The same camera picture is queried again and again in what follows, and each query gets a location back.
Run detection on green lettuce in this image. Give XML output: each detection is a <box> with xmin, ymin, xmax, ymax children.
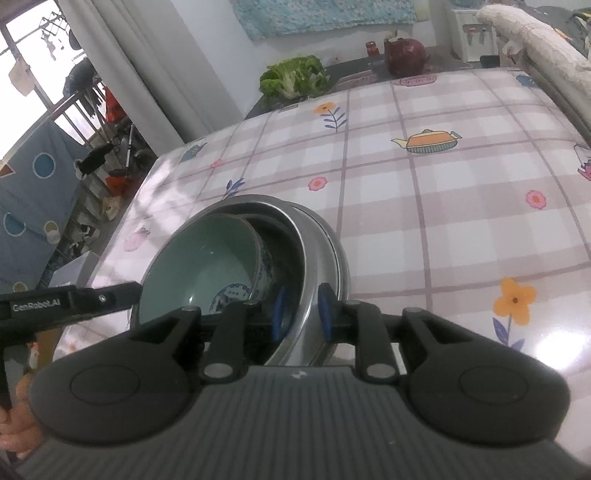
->
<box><xmin>259</xmin><ymin>55</ymin><xmax>328</xmax><ymax>100</ymax></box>

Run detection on dark hanging garment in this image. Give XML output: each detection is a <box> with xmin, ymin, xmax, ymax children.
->
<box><xmin>65</xmin><ymin>60</ymin><xmax>100</xmax><ymax>95</ymax></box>

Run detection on green ceramic bowl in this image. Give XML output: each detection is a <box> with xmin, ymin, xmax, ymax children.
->
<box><xmin>137</xmin><ymin>215</ymin><xmax>259</xmax><ymax>326</ymax></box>

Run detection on metal balcony railing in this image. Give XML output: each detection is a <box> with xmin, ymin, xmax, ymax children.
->
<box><xmin>0</xmin><ymin>78</ymin><xmax>112</xmax><ymax>222</ymax></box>

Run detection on hanging drying rack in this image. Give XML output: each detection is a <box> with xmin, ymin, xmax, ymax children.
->
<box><xmin>9</xmin><ymin>16</ymin><xmax>86</xmax><ymax>95</ymax></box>

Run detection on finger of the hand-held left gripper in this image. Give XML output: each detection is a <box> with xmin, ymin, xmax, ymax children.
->
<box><xmin>74</xmin><ymin>282</ymin><xmax>143</xmax><ymax>312</ymax></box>

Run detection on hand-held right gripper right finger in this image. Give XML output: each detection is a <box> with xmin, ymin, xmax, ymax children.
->
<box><xmin>316</xmin><ymin>282</ymin><xmax>469</xmax><ymax>383</ymax></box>

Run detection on folded metal cart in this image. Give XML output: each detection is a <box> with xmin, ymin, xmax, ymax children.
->
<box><xmin>111</xmin><ymin>122</ymin><xmax>155</xmax><ymax>178</ymax></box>

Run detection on grey window curtain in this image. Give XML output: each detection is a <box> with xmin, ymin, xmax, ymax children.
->
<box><xmin>58</xmin><ymin>0</ymin><xmax>243</xmax><ymax>144</ymax></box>

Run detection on grey blanket yellow patches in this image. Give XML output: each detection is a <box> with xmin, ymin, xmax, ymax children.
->
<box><xmin>526</xmin><ymin>6</ymin><xmax>591</xmax><ymax>47</ymax></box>

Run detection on large steel bowl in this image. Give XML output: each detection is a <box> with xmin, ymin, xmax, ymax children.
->
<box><xmin>130</xmin><ymin>194</ymin><xmax>352</xmax><ymax>367</ymax></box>

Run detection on person's left hand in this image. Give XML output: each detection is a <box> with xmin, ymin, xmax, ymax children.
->
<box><xmin>0</xmin><ymin>374</ymin><xmax>43</xmax><ymax>462</ymax></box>

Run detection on blue cloth with circles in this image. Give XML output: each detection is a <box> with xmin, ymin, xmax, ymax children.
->
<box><xmin>0</xmin><ymin>122</ymin><xmax>81</xmax><ymax>284</ymax></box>

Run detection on red hanging garment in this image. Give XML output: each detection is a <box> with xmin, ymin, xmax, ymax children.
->
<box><xmin>102</xmin><ymin>87</ymin><xmax>124</xmax><ymax>123</ymax></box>

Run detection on grey storage box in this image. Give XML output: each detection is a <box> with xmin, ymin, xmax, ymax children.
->
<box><xmin>48</xmin><ymin>253</ymin><xmax>100</xmax><ymax>291</ymax></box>

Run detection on teal patterned wall cloth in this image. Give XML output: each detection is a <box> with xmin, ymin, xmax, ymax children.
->
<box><xmin>233</xmin><ymin>0</ymin><xmax>416</xmax><ymax>40</ymax></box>

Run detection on black hanging object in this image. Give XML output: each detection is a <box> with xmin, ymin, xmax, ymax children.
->
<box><xmin>75</xmin><ymin>142</ymin><xmax>115</xmax><ymax>180</ymax></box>

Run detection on dark low table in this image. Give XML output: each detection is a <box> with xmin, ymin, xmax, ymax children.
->
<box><xmin>245</xmin><ymin>44</ymin><xmax>485</xmax><ymax>121</ymax></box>

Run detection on white water dispenser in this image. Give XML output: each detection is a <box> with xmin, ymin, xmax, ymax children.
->
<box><xmin>450</xmin><ymin>7</ymin><xmax>497</xmax><ymax>63</ymax></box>

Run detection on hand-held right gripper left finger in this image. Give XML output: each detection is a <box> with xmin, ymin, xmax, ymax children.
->
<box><xmin>128</xmin><ymin>285</ymin><xmax>291</xmax><ymax>383</ymax></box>

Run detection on pink food package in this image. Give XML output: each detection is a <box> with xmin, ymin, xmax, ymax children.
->
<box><xmin>337</xmin><ymin>71</ymin><xmax>384</xmax><ymax>89</ymax></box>

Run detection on red plastic object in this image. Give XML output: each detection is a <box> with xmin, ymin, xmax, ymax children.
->
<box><xmin>105</xmin><ymin>174</ymin><xmax>139</xmax><ymax>197</ymax></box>

